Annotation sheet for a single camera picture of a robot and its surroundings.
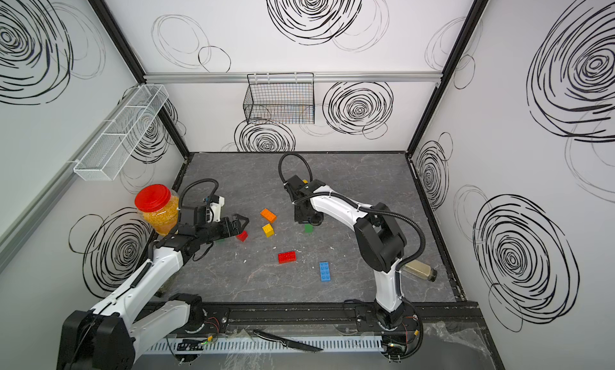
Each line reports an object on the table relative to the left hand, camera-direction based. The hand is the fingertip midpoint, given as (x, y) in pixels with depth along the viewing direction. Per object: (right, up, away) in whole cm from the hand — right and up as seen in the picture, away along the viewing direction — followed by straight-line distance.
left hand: (239, 222), depth 84 cm
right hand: (+24, -1, +6) cm, 25 cm away
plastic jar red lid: (-25, +7, -4) cm, 27 cm away
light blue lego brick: (+30, -17, -1) cm, 35 cm away
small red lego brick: (-1, -7, +8) cm, 11 cm away
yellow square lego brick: (+9, -4, +7) cm, 12 cm away
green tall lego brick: (+25, -4, +10) cm, 27 cm away
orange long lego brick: (+8, 0, +13) cm, 15 cm away
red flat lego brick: (+17, -13, +1) cm, 21 cm away
